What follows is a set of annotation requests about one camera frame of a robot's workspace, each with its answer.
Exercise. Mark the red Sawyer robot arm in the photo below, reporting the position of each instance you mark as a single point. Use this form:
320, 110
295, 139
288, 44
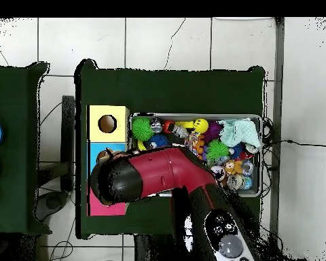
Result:
163, 168

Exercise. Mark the wooden box with three holes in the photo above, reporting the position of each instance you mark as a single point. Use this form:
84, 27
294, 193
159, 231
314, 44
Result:
107, 136

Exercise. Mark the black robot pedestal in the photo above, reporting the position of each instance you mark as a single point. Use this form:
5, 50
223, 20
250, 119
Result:
152, 250

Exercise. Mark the green spiky rubber ball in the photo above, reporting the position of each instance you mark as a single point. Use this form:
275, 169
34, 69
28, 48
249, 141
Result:
142, 128
218, 149

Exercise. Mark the grey metal rail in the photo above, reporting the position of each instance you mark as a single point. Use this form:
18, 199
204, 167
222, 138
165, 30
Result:
278, 54

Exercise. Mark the dark green table cloth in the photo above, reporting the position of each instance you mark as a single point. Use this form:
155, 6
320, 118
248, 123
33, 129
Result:
13, 95
165, 92

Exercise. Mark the blue spiky rubber ball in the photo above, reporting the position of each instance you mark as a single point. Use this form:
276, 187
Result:
157, 141

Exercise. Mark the yellow smiley face ball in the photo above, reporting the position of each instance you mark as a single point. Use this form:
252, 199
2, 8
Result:
201, 125

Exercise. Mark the mint green knitted cloth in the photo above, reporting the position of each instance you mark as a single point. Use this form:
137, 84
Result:
240, 133

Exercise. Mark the white baseball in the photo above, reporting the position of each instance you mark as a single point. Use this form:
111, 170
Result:
220, 170

